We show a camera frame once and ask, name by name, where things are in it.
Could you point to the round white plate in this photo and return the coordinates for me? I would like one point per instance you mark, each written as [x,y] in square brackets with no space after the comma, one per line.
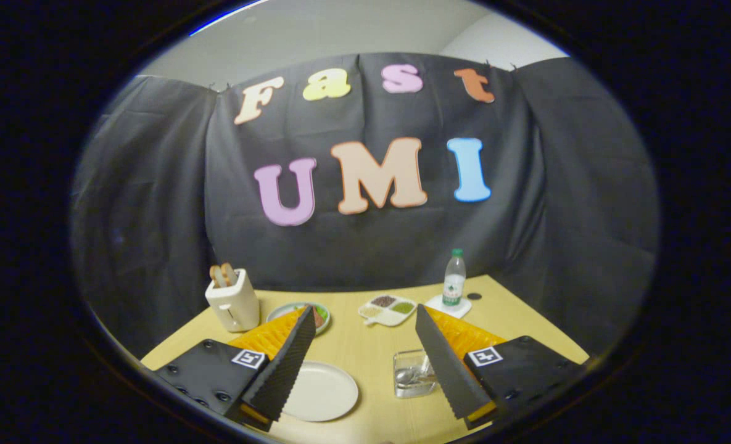
[322,391]

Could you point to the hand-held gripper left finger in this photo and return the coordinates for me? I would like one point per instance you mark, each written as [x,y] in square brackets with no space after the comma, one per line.
[285,370]

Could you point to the brown meat slices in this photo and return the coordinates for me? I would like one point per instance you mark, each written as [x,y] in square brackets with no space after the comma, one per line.
[319,317]

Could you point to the white divided dish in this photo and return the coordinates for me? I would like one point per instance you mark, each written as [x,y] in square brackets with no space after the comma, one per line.
[390,319]

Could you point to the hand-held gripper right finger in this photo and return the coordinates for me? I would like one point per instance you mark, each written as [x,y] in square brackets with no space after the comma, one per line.
[448,373]

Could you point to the pale green food plate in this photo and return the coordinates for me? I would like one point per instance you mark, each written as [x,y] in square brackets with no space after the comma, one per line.
[279,311]

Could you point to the pale yellow beans heap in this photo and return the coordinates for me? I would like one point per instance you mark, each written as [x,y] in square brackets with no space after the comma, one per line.
[372,311]

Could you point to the clear water bottle green cap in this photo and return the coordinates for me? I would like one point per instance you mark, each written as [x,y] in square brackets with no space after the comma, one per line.
[454,283]

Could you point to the clear cutlery basket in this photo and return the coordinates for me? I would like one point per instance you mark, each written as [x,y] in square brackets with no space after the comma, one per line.
[405,390]

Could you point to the toast slice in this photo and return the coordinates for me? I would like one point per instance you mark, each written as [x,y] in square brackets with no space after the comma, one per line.
[229,274]
[216,277]

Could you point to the white toaster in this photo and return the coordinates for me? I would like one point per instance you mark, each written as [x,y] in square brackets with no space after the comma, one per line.
[235,308]

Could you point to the dark brown beans heap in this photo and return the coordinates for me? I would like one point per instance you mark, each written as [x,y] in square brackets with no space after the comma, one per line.
[384,301]

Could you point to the white square coaster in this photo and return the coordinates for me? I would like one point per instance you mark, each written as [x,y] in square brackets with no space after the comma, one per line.
[436,303]

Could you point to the green beans heap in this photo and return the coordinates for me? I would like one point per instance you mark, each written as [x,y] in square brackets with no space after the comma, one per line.
[403,307]

